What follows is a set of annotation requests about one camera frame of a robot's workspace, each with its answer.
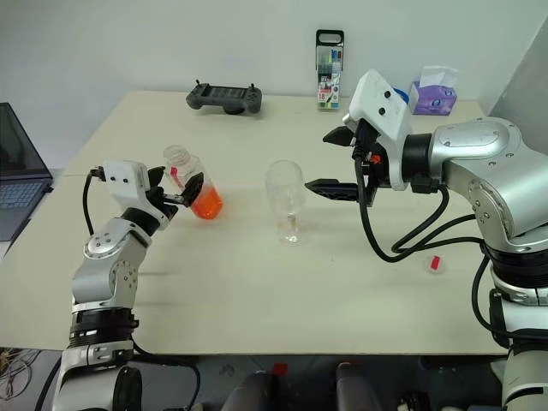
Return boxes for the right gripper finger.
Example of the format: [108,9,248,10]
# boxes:
[323,126,356,147]
[304,179,359,203]

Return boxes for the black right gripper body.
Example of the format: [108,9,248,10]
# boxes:
[343,117,390,207]

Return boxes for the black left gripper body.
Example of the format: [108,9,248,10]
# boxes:
[145,186,185,220]

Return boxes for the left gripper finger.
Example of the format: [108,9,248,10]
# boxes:
[146,167,166,192]
[182,172,205,209]

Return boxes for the bottle with orange liquid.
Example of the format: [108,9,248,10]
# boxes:
[163,144,224,222]

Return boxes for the clear wine glass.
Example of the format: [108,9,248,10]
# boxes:
[264,160,307,247]

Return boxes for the white red bottle cap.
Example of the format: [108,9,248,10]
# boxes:
[421,253,447,274]

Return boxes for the blue tape roll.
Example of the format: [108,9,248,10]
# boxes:
[393,87,414,113]

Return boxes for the marker pen pack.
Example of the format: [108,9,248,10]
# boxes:
[315,28,344,112]

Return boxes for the purple tissue box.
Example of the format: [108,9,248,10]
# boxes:
[408,65,462,116]

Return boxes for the grey handheld remote controller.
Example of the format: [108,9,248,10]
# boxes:
[185,79,264,116]

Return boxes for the dark grey laptop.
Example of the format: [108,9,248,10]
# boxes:
[0,102,56,243]

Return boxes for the dark rounded shape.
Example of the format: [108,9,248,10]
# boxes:
[222,371,279,411]
[335,362,382,411]

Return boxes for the white object under table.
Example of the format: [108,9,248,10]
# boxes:
[490,358,510,382]

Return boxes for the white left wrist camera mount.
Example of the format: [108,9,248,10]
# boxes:
[101,160,151,210]

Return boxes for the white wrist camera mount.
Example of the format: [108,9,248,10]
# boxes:
[348,69,415,190]
[101,160,151,210]

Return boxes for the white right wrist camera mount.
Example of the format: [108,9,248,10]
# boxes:
[348,69,415,190]

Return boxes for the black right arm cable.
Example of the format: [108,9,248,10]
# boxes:
[353,147,515,350]

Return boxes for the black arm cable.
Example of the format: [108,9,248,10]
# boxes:
[82,168,106,236]
[353,147,515,350]

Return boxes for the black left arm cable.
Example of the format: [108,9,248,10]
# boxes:
[82,168,106,236]

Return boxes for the tangled floor cables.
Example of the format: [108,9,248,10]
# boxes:
[0,348,33,399]

